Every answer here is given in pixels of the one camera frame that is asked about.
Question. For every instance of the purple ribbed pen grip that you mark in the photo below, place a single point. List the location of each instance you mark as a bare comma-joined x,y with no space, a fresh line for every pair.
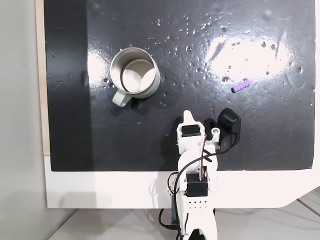
241,86

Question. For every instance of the pale green steel mug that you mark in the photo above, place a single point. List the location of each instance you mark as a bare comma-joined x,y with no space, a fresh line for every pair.
150,87

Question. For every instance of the black table mat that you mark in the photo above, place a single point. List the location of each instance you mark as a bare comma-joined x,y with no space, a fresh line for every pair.
175,62

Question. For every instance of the light wooden board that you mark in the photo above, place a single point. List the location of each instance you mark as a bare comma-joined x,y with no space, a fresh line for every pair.
40,75

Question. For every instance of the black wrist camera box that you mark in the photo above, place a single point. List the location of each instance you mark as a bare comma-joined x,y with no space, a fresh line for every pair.
228,122

